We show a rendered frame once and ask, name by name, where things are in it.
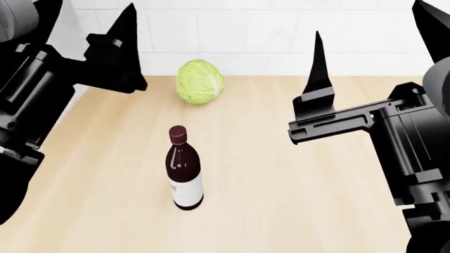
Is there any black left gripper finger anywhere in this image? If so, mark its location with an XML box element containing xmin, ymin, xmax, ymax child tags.
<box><xmin>75</xmin><ymin>2</ymin><xmax>148</xmax><ymax>95</ymax></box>

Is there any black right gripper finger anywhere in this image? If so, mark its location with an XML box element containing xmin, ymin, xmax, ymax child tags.
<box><xmin>292</xmin><ymin>30</ymin><xmax>338</xmax><ymax>122</ymax></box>
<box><xmin>411</xmin><ymin>0</ymin><xmax>450</xmax><ymax>65</ymax></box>

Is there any dark vinegar bottle white label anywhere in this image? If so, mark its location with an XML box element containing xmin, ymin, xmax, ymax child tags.
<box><xmin>165</xmin><ymin>124</ymin><xmax>205</xmax><ymax>212</ymax></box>

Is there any green cabbage head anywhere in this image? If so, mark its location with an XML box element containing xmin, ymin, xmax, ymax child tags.
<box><xmin>175</xmin><ymin>59</ymin><xmax>226</xmax><ymax>107</ymax></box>

